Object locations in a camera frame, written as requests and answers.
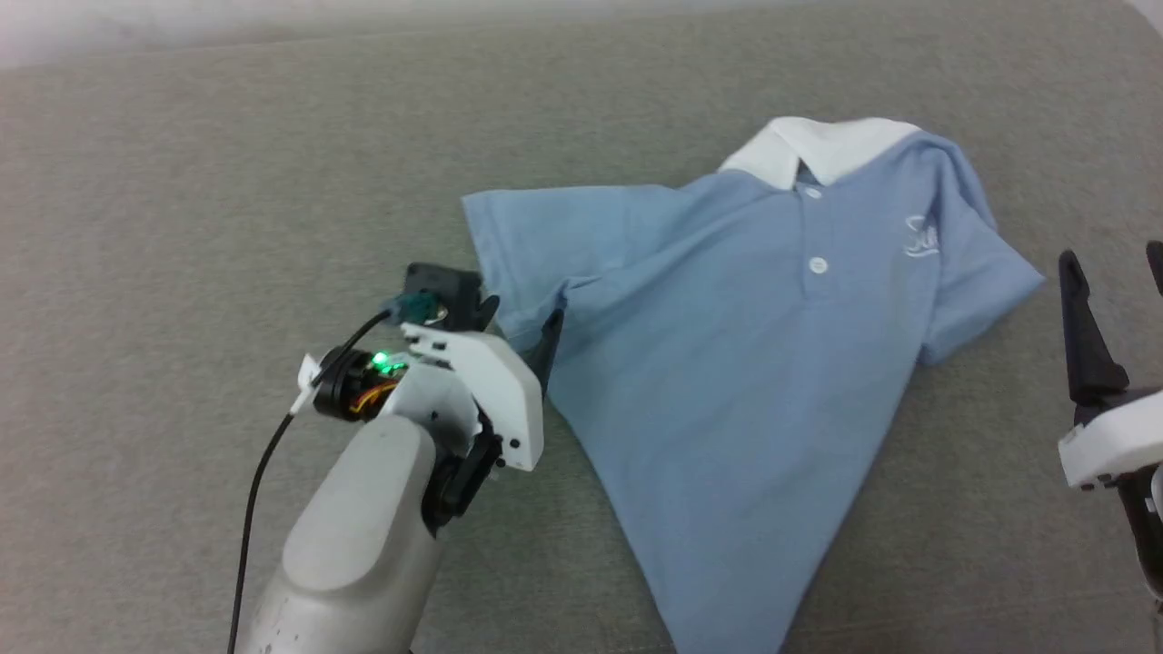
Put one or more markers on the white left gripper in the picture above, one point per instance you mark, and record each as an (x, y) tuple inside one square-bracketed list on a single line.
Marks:
[(491, 381)]

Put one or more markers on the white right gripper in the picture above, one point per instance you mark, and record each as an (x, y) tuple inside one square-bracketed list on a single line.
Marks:
[(1118, 440)]

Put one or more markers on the light blue polo shirt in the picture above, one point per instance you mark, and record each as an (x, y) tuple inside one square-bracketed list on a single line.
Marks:
[(727, 409)]

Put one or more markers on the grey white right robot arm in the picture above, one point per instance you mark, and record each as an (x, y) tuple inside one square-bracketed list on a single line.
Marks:
[(1145, 536)]

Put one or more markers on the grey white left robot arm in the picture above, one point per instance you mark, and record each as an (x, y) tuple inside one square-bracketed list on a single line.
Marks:
[(363, 545)]

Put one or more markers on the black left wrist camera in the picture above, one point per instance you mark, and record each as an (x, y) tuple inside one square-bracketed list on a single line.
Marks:
[(450, 283)]

